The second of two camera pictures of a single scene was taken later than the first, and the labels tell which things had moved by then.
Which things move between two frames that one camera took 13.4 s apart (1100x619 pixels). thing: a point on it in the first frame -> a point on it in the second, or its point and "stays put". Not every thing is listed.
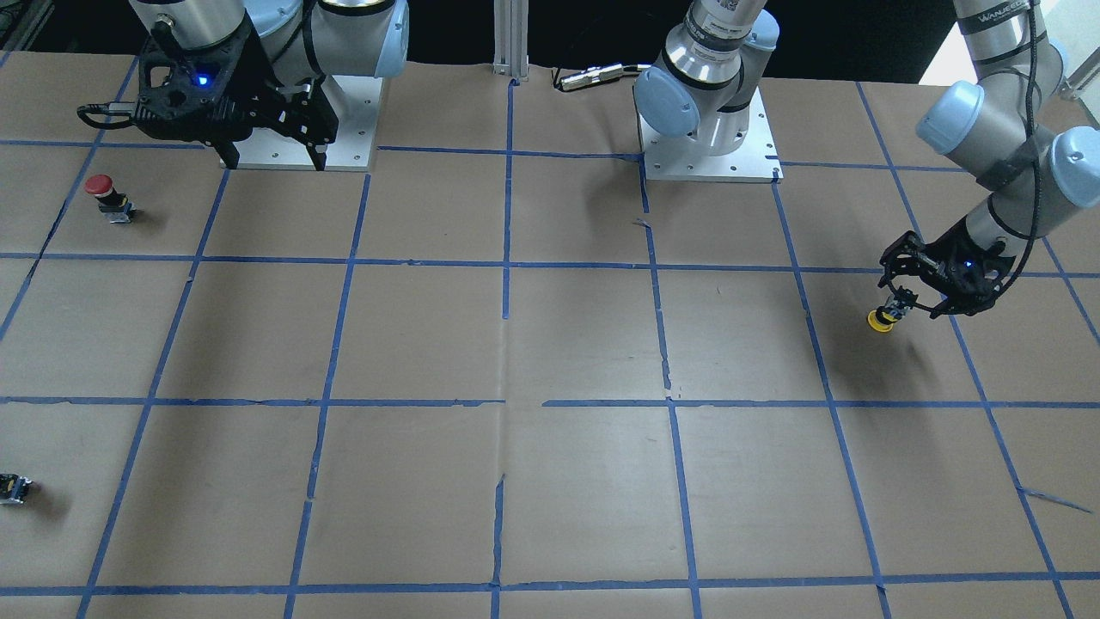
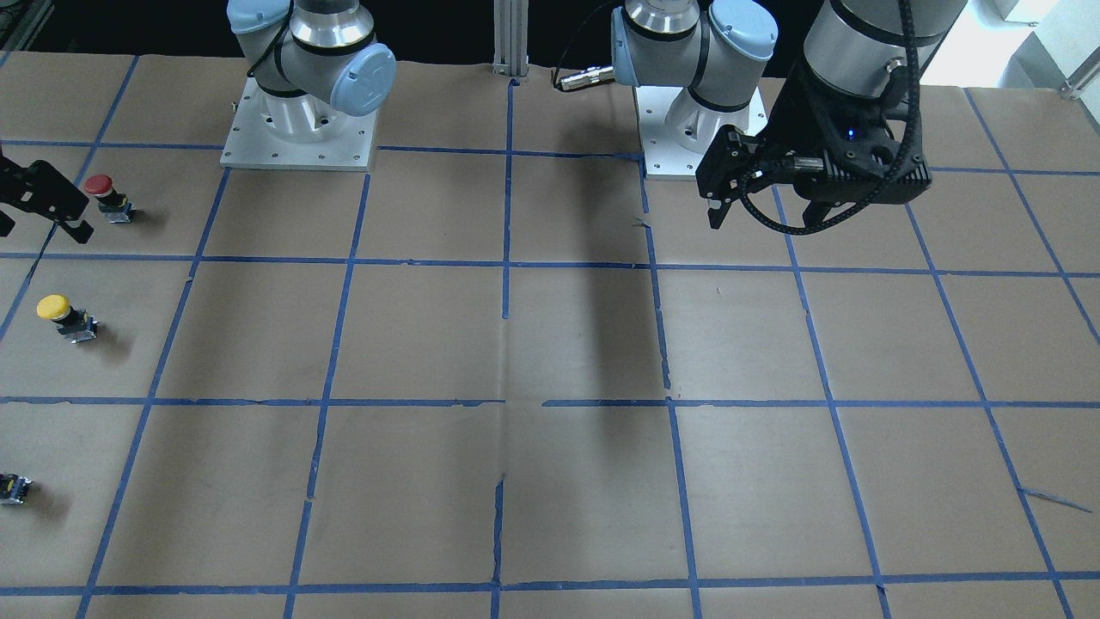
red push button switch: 115,206 stays put
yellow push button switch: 880,320 -> 76,325
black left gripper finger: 904,255 -> 730,157
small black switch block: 14,488 stays put
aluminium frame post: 510,39 stays put
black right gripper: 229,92 -> 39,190
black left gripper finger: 907,298 -> 816,211
